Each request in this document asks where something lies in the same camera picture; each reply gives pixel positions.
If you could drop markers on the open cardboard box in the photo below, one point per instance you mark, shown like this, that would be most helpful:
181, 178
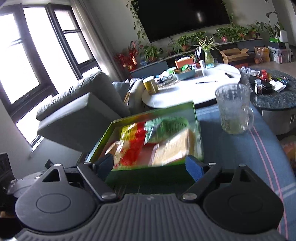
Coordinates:
233, 56

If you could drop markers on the green cardboard box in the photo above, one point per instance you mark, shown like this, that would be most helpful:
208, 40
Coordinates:
150, 171

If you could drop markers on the blue striped tablecloth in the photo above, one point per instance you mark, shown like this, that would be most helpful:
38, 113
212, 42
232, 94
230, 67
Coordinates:
261, 157

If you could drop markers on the blue plastic basket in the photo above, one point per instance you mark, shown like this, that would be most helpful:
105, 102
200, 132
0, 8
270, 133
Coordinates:
185, 74

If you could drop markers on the grey armchair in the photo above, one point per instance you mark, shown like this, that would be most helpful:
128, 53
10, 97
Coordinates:
76, 115

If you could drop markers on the black pen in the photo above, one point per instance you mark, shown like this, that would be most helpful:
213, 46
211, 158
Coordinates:
205, 82

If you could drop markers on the red flower decoration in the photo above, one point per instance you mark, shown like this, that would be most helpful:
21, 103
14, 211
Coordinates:
131, 58

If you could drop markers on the white crumpled cloth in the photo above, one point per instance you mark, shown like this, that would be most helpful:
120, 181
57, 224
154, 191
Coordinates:
277, 86

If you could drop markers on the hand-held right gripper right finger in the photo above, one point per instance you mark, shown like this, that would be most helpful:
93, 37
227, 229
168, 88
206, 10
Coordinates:
194, 168

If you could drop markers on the red and yellow snack bag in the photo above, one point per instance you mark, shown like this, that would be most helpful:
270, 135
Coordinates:
133, 143

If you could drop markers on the green potted plant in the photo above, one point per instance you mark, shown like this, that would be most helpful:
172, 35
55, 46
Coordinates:
182, 41
231, 33
198, 37
151, 52
254, 31

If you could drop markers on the white round table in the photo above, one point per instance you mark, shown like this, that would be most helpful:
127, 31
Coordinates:
201, 92

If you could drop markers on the black remote control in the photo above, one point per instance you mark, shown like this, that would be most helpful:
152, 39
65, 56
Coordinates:
229, 75

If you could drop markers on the clear packet of brown biscuits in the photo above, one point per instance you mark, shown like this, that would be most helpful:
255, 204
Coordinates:
115, 153

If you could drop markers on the sliced bread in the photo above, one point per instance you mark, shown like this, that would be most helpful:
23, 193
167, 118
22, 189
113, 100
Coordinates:
175, 148

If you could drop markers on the white plastic bag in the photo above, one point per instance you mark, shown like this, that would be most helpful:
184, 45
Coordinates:
245, 74

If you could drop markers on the brown gift bag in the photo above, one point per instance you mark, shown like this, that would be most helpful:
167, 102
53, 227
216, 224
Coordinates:
262, 54

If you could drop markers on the tall plant in white pot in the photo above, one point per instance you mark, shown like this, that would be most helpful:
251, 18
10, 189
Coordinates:
283, 36

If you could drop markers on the small red box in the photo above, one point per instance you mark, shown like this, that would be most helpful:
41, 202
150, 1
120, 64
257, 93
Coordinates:
263, 74

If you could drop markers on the black wall television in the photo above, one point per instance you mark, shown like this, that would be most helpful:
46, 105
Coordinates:
180, 18

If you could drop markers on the clear storage box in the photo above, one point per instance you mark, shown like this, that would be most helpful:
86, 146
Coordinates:
279, 55

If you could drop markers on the spider plant in glass vase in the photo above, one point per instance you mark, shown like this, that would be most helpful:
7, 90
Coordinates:
208, 58

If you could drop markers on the green and black box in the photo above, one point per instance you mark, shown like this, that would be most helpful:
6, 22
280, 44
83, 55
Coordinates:
278, 45

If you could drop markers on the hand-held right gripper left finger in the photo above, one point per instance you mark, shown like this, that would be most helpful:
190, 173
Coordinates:
105, 165

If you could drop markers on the dark marble round table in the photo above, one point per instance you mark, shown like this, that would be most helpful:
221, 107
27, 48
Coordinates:
277, 99

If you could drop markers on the clear glass pitcher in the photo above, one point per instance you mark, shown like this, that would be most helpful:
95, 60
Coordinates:
231, 109

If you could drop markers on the black framed window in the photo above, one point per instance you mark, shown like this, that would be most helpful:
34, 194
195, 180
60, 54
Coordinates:
34, 92
69, 31

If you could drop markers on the orange box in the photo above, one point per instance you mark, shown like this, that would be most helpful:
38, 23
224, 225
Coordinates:
183, 62

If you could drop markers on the grey television cabinet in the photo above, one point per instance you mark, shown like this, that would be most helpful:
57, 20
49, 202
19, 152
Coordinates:
249, 42

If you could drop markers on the green snack packet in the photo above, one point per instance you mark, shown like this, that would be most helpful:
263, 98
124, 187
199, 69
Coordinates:
166, 128

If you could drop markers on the yellow tin can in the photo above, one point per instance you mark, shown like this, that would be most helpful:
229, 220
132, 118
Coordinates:
150, 87

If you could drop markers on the beige curtain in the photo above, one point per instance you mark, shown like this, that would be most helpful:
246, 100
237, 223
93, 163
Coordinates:
99, 41

